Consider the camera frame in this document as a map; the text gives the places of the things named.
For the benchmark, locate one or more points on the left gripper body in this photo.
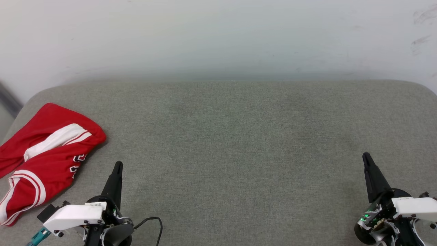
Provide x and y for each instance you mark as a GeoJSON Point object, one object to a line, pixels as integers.
{"type": "Point", "coordinates": [114, 229]}

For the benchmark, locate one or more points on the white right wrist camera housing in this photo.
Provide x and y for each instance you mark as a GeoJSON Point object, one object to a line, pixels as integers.
{"type": "Point", "coordinates": [416, 206]}

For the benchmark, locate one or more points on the red basketball jersey white trim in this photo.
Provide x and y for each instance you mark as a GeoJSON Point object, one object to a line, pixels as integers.
{"type": "Point", "coordinates": [51, 164]}

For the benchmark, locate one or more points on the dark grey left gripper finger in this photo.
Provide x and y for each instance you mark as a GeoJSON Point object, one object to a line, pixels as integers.
{"type": "Point", "coordinates": [114, 186]}

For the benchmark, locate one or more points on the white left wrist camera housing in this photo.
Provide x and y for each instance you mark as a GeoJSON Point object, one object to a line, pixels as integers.
{"type": "Point", "coordinates": [73, 215]}

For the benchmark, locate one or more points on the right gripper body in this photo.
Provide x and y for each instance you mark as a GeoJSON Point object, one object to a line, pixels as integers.
{"type": "Point", "coordinates": [382, 222]}

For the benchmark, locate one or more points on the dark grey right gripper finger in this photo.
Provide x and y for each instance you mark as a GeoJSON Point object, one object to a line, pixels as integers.
{"type": "Point", "coordinates": [375, 181]}

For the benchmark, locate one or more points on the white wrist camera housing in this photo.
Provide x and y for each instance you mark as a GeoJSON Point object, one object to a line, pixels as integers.
{"type": "Point", "coordinates": [73, 215]}
{"type": "Point", "coordinates": [416, 206]}

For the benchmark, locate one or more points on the grey fabric sofa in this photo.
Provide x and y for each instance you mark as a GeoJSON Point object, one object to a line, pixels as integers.
{"type": "Point", "coordinates": [239, 153]}

